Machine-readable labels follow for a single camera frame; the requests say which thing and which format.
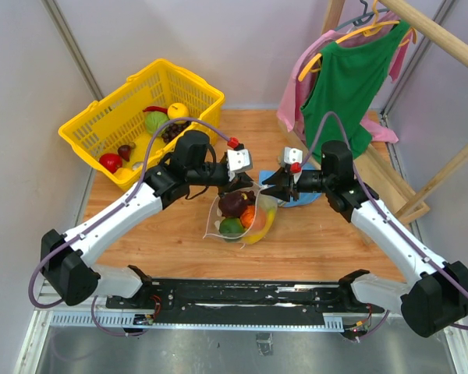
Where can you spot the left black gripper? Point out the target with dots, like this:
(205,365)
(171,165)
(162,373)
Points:
(240,181)

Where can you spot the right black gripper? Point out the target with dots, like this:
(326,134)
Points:
(280,179)

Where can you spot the dark purple toy fruit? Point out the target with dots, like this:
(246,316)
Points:
(233,204)

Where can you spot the dark red toy grapes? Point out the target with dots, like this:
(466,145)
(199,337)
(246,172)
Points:
(249,196)

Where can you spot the clear dotted zip top bag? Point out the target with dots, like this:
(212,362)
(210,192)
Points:
(215,215)

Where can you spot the rough orange toy tangerine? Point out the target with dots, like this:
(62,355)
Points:
(253,218)

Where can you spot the yellow green toy mango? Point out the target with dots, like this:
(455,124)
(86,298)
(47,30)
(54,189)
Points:
(231,226)

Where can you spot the yellow toy banana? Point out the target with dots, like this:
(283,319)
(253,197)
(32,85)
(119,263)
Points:
(255,236)

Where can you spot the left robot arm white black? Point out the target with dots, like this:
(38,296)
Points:
(69,260)

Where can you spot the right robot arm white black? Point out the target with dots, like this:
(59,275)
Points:
(433,294)

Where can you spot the pink shirt on hanger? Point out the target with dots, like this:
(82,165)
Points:
(297,92)

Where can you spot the dark toy grapes bunch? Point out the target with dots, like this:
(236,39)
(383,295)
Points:
(172,131)

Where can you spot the yellow toy apple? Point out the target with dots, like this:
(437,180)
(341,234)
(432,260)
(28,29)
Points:
(177,110)

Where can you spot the yellow toy bell pepper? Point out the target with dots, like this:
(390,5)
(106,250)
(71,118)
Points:
(123,173)

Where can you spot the yellow plastic shopping basket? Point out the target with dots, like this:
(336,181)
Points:
(118,119)

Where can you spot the red toy chili pepper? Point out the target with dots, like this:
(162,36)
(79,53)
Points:
(155,108)

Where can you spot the dark red toy fig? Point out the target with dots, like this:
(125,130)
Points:
(125,151)

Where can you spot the red toy apple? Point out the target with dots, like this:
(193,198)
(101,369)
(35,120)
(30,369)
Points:
(111,162)

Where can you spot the green shirt on hanger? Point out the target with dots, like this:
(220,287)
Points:
(348,82)

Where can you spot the yellow clothes hanger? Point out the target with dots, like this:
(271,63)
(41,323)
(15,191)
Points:
(314,65)

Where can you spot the grey clothes hanger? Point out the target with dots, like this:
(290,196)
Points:
(367,17)

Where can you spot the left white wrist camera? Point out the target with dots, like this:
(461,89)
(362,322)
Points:
(238,161)

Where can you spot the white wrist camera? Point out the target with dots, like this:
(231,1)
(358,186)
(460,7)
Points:
(290,156)
(238,161)

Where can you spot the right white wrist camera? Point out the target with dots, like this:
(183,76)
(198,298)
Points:
(290,156)

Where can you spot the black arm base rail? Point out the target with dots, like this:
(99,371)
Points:
(241,303)

